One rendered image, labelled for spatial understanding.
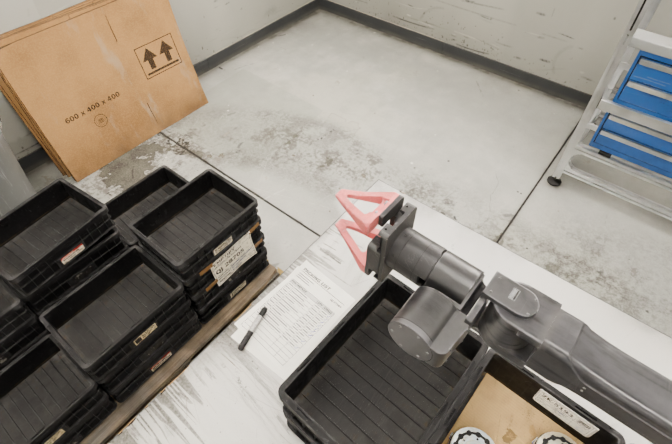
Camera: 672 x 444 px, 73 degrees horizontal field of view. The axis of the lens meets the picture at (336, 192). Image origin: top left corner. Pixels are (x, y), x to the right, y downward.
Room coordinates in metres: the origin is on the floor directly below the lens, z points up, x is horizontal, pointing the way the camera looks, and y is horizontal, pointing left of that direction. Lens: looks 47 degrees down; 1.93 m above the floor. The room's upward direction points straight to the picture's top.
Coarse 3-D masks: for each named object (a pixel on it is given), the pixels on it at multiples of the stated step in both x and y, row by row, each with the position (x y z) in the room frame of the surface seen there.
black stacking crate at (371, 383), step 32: (384, 288) 0.62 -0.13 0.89; (352, 320) 0.52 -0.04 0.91; (384, 320) 0.56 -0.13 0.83; (320, 352) 0.43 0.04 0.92; (352, 352) 0.47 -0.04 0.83; (384, 352) 0.47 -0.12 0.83; (320, 384) 0.39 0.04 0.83; (352, 384) 0.39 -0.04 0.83; (384, 384) 0.39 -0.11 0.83; (416, 384) 0.39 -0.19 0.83; (448, 384) 0.39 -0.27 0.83; (288, 416) 0.32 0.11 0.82; (320, 416) 0.32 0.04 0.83; (352, 416) 0.32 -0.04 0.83; (384, 416) 0.32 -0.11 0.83; (416, 416) 0.32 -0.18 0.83
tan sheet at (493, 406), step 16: (480, 384) 0.39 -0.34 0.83; (496, 384) 0.39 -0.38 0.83; (480, 400) 0.36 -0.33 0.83; (496, 400) 0.36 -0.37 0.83; (512, 400) 0.36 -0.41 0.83; (464, 416) 0.32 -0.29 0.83; (480, 416) 0.32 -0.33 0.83; (496, 416) 0.32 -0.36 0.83; (512, 416) 0.32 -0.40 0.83; (528, 416) 0.32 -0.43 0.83; (544, 416) 0.32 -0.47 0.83; (496, 432) 0.29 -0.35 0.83; (512, 432) 0.29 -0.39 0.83; (528, 432) 0.29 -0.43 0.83; (544, 432) 0.29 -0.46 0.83; (560, 432) 0.29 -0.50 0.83
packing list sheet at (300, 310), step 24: (288, 288) 0.73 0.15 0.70; (312, 288) 0.73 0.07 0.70; (336, 288) 0.73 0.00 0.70; (288, 312) 0.65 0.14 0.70; (312, 312) 0.65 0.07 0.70; (336, 312) 0.65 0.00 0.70; (240, 336) 0.57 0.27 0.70; (264, 336) 0.57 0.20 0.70; (288, 336) 0.57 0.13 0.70; (312, 336) 0.57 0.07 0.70; (264, 360) 0.50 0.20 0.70; (288, 360) 0.50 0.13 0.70
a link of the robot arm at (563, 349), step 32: (480, 320) 0.25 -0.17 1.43; (512, 320) 0.22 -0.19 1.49; (544, 320) 0.22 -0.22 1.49; (576, 320) 0.22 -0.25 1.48; (512, 352) 0.21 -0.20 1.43; (544, 352) 0.19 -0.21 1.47; (576, 352) 0.19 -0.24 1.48; (608, 352) 0.19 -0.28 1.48; (576, 384) 0.17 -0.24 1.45; (608, 384) 0.16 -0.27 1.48; (640, 384) 0.16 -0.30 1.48; (640, 416) 0.14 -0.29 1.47
